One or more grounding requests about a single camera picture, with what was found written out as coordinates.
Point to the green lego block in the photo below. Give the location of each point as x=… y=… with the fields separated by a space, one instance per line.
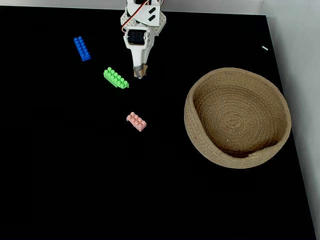
x=115 y=78

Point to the blue lego block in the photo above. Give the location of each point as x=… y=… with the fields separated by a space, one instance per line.
x=82 y=48

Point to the pink lego block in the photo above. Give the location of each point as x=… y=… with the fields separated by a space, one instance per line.
x=136 y=121

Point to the small white scrap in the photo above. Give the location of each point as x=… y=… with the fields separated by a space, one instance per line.
x=265 y=48

